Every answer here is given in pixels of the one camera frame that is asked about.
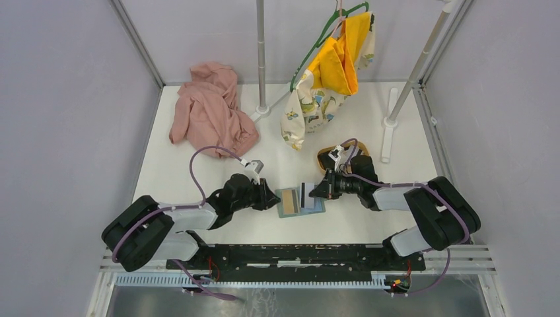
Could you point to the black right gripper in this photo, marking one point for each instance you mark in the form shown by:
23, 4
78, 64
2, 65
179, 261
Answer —
321, 190

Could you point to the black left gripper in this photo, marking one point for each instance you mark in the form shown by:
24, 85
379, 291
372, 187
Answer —
267, 197

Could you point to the yellow oval tray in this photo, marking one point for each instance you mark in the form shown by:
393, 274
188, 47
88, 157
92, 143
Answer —
346, 161

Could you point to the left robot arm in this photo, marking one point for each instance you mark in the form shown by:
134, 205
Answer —
148, 230

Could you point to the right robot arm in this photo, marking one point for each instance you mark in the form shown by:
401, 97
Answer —
442, 215

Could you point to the black phone in tray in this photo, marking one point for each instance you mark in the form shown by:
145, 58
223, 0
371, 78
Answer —
326, 162

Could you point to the left metal rack pole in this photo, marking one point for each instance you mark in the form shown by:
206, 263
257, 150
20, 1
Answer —
264, 107

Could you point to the metal rack pole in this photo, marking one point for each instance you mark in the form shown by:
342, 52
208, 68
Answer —
396, 97
264, 107

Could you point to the pink crumpled garment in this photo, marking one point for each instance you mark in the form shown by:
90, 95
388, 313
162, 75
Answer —
207, 113

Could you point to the right metal rack pole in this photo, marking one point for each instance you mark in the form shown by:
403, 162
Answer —
396, 97

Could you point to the cartoon print children's garment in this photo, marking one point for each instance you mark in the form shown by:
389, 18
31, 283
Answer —
330, 78

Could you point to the green clothes hanger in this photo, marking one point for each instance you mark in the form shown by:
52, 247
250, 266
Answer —
337, 15

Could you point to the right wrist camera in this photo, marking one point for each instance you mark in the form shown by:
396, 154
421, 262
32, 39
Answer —
337, 154

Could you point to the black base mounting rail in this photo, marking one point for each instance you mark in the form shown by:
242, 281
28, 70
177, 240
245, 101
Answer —
300, 263

